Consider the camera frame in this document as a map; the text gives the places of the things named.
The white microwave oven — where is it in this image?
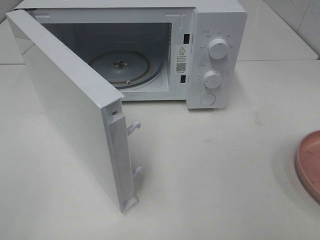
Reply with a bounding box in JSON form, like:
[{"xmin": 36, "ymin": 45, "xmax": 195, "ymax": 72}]
[{"xmin": 10, "ymin": 0, "xmax": 247, "ymax": 109}]

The white adjoining table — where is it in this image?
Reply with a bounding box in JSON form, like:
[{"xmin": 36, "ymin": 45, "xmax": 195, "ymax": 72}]
[{"xmin": 234, "ymin": 0, "xmax": 320, "ymax": 62}]

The white upper power knob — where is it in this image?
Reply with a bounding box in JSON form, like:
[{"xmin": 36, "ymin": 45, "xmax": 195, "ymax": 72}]
[{"xmin": 207, "ymin": 36, "xmax": 229, "ymax": 60}]

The pink round plate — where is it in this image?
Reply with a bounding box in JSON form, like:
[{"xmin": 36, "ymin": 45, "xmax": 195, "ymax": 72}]
[{"xmin": 294, "ymin": 130, "xmax": 320, "ymax": 204}]

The glass microwave turntable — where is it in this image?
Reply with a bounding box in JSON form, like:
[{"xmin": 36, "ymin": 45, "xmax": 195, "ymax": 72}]
[{"xmin": 88, "ymin": 50, "xmax": 153, "ymax": 89}]

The round door release button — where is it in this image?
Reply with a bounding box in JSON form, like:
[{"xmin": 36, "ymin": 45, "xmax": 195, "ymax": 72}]
[{"xmin": 200, "ymin": 93, "xmax": 216, "ymax": 106}]

